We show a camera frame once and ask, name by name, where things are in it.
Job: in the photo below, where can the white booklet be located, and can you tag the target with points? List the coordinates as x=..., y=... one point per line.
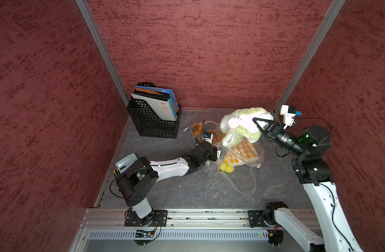
x=161, y=106

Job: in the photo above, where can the corner aluminium profile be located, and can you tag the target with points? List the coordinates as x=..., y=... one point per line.
x=318, y=37
x=93, y=28

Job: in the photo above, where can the clear plastic vacuum bag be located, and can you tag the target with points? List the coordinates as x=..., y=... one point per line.
x=242, y=179

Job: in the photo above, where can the green white fluffy blanket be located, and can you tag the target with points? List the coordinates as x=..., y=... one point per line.
x=239, y=125

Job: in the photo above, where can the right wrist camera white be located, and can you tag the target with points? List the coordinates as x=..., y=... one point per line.
x=289, y=113

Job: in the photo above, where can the orange white checkered blanket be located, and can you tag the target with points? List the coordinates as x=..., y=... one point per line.
x=243, y=153

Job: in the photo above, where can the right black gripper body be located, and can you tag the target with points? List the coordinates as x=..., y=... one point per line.
x=286, y=138

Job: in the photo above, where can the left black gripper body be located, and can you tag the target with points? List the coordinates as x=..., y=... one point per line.
x=212, y=156

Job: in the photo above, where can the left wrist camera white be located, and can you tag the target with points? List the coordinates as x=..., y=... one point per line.
x=208, y=137

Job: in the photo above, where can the left corner aluminium profile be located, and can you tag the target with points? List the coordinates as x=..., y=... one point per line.
x=93, y=28

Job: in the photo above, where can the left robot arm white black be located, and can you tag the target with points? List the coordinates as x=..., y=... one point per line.
x=135, y=177

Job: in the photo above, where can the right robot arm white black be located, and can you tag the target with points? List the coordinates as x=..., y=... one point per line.
x=316, y=178

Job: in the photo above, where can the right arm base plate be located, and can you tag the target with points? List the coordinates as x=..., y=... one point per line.
x=257, y=219

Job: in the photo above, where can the grey desk calculator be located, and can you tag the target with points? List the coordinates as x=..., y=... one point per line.
x=122, y=165

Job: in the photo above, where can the black mesh file holder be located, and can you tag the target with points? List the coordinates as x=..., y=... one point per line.
x=147, y=122

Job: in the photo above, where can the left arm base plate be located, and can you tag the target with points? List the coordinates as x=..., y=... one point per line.
x=153, y=218

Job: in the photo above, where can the orange folder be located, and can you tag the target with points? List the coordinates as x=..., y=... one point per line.
x=152, y=92

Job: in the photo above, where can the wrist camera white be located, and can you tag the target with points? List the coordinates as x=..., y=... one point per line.
x=289, y=113
x=208, y=137

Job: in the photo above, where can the beige orange blue patterned blanket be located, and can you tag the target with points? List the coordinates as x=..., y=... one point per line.
x=198, y=131

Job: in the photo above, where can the blue folder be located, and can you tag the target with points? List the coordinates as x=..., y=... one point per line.
x=156, y=90

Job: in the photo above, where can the right corner aluminium profile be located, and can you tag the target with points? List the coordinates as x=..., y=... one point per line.
x=318, y=37

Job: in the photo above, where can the aluminium front rail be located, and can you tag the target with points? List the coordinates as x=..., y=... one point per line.
x=238, y=219

